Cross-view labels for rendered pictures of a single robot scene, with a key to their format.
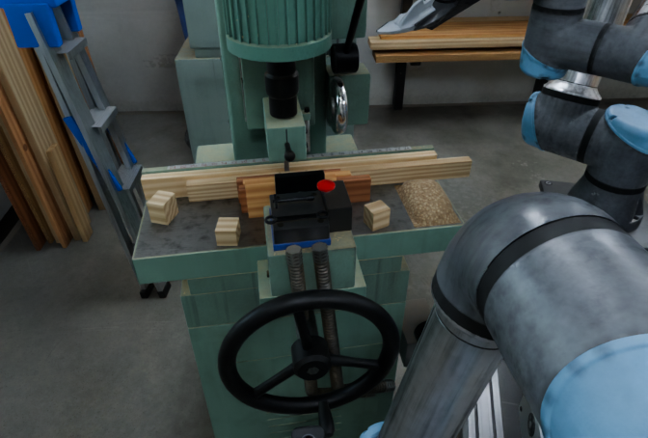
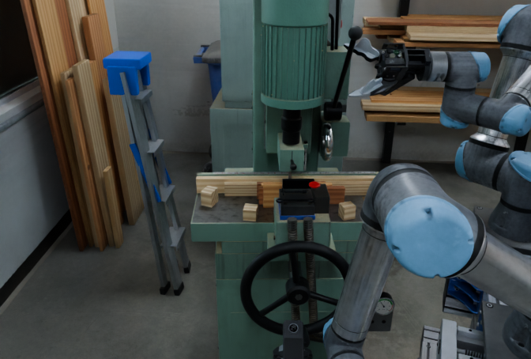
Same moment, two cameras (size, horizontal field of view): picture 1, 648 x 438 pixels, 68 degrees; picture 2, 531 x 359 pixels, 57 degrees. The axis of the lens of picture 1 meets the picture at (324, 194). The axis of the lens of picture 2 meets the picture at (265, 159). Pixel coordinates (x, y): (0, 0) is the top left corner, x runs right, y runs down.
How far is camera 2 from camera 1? 0.54 m
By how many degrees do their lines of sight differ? 13
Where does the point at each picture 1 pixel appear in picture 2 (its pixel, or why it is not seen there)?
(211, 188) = (240, 187)
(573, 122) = (487, 160)
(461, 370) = (372, 254)
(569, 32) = (465, 100)
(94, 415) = not seen: outside the picture
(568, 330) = (394, 199)
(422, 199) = not seen: hidden behind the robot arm
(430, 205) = not seen: hidden behind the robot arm
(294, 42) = (301, 99)
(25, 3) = (121, 66)
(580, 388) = (393, 214)
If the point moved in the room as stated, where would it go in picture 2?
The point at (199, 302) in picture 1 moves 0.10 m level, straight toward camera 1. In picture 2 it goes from (226, 259) to (232, 281)
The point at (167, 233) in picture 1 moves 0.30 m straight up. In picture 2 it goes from (211, 212) to (207, 111)
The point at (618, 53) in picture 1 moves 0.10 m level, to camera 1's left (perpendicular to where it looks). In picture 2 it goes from (491, 114) to (447, 112)
